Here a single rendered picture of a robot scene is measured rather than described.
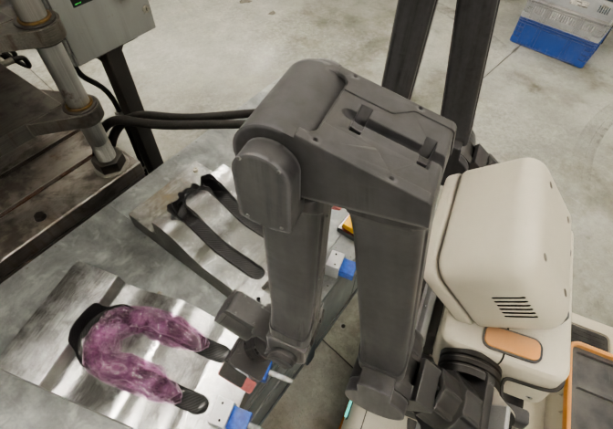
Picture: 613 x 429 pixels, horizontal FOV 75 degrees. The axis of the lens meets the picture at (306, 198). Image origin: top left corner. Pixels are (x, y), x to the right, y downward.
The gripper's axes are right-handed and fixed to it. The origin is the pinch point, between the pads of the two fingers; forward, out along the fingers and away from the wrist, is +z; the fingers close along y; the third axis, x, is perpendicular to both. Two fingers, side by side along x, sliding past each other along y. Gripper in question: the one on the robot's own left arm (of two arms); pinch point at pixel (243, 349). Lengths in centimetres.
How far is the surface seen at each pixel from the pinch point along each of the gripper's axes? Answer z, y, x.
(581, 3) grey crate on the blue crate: 21, -365, 115
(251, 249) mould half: 16.0, -25.7, -6.9
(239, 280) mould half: 15.1, -16.7, -5.5
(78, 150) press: 60, -41, -71
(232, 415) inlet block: 10.8, 9.3, 6.9
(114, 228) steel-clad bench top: 43, -20, -41
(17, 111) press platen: 36, -30, -80
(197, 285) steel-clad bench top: 28.5, -14.4, -12.7
